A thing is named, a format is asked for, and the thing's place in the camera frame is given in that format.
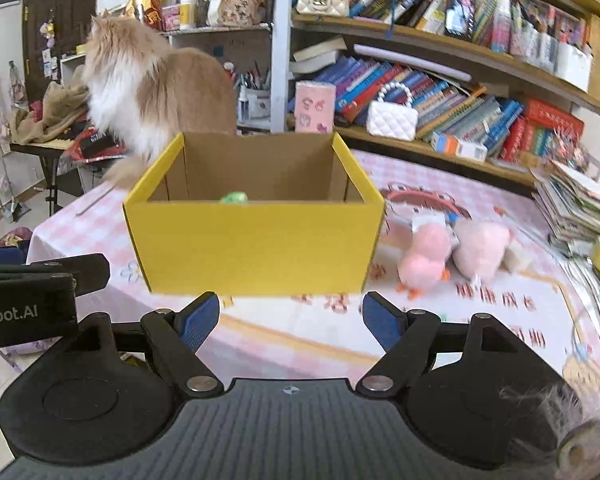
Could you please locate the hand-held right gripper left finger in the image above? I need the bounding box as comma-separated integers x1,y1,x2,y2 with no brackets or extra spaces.
77,291,226,399

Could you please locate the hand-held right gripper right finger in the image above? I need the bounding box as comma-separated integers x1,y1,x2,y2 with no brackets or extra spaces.
355,291,527,398

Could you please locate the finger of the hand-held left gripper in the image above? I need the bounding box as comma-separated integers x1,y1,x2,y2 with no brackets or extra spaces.
29,253,111,295

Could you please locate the pink plush duck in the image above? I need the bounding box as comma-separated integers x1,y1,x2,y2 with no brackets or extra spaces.
396,222,453,302

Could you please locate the yellow cardboard box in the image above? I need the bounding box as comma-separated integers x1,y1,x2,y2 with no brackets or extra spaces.
122,131,386,296

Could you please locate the pale pink plush pig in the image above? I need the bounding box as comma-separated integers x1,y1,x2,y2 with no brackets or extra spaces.
452,220,512,285

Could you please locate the white eraser block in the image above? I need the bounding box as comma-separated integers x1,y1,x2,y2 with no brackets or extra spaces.
502,242,533,272

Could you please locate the pink cartoon table mat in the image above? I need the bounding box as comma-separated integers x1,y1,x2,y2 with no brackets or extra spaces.
27,147,600,391

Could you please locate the red black bag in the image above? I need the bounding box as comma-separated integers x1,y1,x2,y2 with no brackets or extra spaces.
60,127,126,166

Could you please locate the small side table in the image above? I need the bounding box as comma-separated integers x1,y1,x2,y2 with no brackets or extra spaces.
9,137,88,217

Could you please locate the brown blanket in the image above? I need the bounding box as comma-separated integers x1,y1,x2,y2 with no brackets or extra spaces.
10,81,91,147

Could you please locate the orange blue white carton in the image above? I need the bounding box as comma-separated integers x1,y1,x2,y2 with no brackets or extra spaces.
430,131,488,162

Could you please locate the grey fur tuft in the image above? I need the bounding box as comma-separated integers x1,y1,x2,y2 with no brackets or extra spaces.
500,380,600,480

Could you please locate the fluffy orange white cat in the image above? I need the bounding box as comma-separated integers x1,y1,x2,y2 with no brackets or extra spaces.
77,14,238,191

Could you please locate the wooden bookshelf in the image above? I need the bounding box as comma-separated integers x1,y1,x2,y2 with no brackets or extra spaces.
270,0,600,191

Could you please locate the grey flat case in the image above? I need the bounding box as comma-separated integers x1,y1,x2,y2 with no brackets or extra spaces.
485,156,526,172

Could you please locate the pen holder with pens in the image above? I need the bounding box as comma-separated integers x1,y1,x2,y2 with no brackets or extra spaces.
237,62,272,121

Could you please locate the pink cartoon cylinder container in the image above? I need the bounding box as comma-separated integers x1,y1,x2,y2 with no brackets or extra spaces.
294,81,337,133

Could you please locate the stack of worn booklets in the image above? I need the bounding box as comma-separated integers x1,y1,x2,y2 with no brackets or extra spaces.
532,160,600,256

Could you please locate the colourful sequin ornament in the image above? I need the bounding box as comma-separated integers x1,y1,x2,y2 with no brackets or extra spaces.
550,130,591,171

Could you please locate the white rolled paper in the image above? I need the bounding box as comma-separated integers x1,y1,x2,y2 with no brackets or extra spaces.
352,42,473,81

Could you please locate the thick cream-paged book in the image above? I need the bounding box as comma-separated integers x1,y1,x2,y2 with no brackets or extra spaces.
292,36,348,63
289,57,338,75

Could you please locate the red and gold packet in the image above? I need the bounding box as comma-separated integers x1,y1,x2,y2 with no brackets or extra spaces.
125,0,163,31

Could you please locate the dark wooden door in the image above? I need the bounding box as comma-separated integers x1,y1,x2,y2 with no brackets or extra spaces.
22,0,98,106

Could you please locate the white shelf unit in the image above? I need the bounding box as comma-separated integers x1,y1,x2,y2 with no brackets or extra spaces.
60,0,293,133

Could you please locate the white plastic bottle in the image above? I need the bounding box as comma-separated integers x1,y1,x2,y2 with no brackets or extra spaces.
179,0,199,31

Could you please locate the white magazine holder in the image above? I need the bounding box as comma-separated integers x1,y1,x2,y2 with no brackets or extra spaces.
555,42,593,92

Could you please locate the white quilted pearl-handle handbag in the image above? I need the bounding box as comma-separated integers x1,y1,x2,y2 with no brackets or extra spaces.
366,81,419,142

